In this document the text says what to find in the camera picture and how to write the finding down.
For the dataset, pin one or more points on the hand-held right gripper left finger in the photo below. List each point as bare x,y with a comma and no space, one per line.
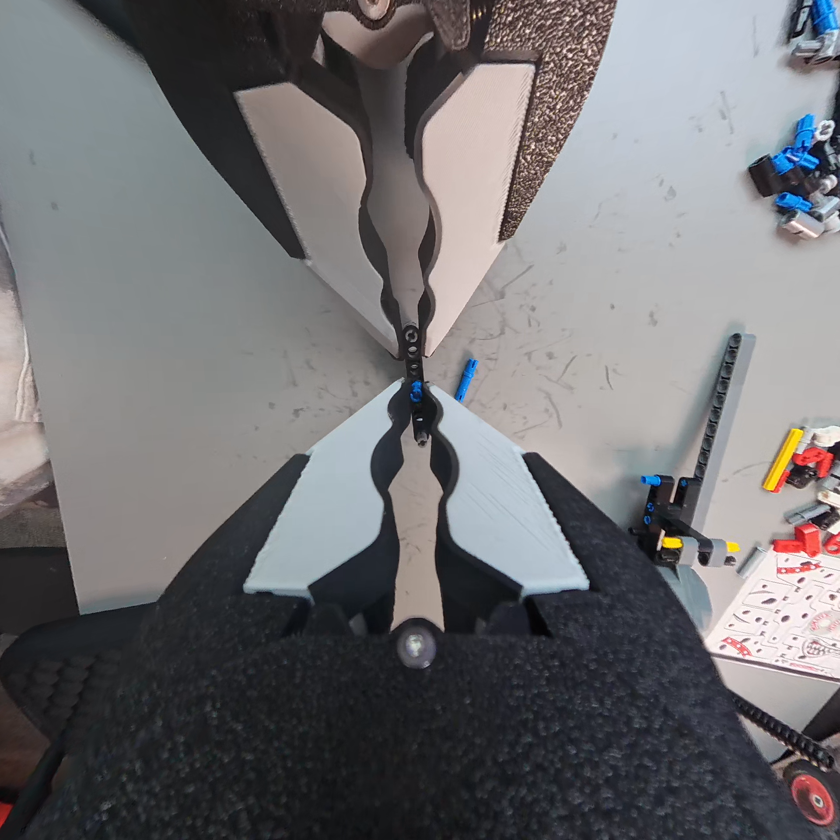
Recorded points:
315,525

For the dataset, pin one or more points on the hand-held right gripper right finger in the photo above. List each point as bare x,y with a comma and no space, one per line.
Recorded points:
518,525

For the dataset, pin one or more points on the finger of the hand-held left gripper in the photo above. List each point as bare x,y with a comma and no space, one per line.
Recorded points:
308,170
476,164

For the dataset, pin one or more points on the blue technic pin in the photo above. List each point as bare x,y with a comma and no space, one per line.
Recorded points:
415,392
466,380

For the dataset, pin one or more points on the black beam and axle assembly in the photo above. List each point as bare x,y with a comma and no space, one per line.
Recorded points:
412,354

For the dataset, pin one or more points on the grey desk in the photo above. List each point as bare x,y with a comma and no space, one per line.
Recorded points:
164,394

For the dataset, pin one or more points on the partly built toy chassis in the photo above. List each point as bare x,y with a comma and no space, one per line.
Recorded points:
715,413

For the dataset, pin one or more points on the pile of blue black pins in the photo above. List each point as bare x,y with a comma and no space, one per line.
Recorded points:
787,164

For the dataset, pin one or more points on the sticker sheet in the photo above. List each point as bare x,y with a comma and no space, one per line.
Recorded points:
774,617

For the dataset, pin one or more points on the yellow technic beam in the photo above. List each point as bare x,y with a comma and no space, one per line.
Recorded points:
783,459

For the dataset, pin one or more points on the pile of red white parts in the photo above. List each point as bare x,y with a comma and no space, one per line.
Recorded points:
810,459

